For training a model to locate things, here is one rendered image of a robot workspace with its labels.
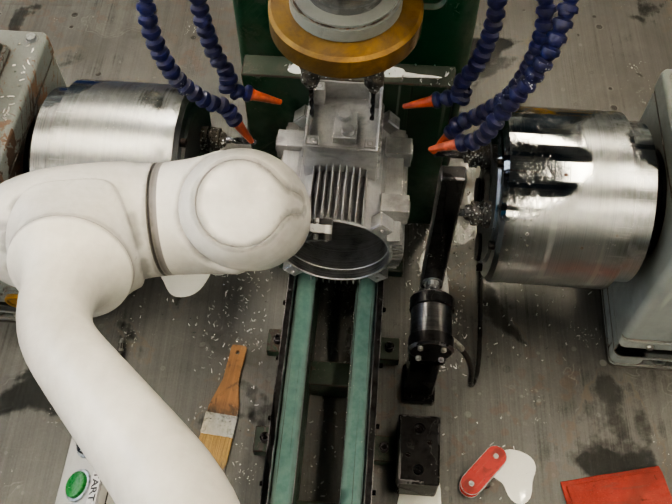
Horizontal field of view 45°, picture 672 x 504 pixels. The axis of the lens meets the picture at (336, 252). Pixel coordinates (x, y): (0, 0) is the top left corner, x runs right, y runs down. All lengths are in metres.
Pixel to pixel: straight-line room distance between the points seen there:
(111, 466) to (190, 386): 0.80
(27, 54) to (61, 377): 0.74
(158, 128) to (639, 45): 1.06
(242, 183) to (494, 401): 0.75
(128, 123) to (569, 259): 0.60
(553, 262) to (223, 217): 0.58
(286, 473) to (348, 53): 0.54
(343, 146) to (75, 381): 0.65
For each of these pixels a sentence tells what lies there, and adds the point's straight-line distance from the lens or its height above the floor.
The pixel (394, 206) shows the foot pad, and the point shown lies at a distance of 1.10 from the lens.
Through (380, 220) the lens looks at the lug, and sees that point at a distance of 1.07.
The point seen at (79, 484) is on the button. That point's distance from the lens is 0.98.
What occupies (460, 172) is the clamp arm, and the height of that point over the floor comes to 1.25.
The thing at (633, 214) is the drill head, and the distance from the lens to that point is 1.09.
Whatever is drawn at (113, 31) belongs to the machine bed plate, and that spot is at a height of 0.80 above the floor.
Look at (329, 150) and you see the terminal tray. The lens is 1.08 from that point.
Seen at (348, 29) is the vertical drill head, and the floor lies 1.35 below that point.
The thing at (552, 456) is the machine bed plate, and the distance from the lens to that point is 1.28.
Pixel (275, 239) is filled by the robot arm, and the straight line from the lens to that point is 0.64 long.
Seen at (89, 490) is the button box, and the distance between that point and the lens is 0.97.
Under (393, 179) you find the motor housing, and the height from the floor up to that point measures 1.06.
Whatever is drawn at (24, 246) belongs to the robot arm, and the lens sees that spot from 0.69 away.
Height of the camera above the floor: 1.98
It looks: 58 degrees down
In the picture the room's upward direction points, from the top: straight up
